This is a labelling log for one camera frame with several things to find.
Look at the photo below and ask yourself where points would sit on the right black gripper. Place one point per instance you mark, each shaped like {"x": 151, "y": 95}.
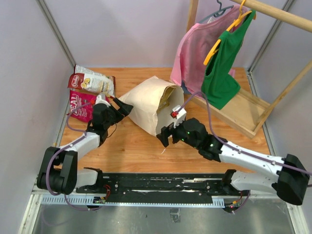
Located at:
{"x": 165, "y": 131}

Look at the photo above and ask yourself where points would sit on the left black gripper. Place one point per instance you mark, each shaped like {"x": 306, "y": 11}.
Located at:
{"x": 124, "y": 110}

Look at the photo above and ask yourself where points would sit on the brown paper bag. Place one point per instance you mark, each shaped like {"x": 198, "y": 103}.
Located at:
{"x": 145, "y": 99}

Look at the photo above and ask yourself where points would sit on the red white chips bag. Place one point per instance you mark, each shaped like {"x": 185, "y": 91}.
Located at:
{"x": 88, "y": 80}

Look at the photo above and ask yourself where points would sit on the tan salt vinegar chips bag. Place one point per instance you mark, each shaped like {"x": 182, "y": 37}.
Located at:
{"x": 164, "y": 100}

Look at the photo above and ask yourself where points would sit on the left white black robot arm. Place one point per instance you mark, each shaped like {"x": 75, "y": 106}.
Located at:
{"x": 59, "y": 172}

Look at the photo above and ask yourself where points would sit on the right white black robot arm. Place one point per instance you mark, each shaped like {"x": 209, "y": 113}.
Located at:
{"x": 284, "y": 176}

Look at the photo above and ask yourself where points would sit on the blue cloth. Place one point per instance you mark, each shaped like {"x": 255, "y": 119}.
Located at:
{"x": 184, "y": 88}

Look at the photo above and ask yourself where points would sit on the green tank top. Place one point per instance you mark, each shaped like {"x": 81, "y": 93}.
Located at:
{"x": 218, "y": 85}

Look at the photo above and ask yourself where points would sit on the wooden clothes rack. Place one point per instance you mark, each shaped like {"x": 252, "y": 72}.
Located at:
{"x": 246, "y": 112}

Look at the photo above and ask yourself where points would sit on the pink t-shirt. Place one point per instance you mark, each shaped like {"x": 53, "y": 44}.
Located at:
{"x": 194, "y": 47}

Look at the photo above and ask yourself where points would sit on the grey blue hanger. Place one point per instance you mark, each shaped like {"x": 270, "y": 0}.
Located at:
{"x": 220, "y": 12}

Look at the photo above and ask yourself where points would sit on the yellow hanger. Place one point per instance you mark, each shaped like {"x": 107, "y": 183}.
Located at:
{"x": 235, "y": 23}

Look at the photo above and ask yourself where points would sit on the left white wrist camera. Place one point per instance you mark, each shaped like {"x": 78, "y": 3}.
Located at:
{"x": 100, "y": 99}

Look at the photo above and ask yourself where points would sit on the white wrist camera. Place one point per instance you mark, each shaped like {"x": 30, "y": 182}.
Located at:
{"x": 100, "y": 99}
{"x": 178, "y": 114}

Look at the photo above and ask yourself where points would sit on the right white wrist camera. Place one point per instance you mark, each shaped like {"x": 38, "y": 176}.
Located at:
{"x": 178, "y": 114}

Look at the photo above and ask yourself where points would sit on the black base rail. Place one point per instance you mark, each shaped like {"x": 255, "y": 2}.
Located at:
{"x": 158, "y": 189}

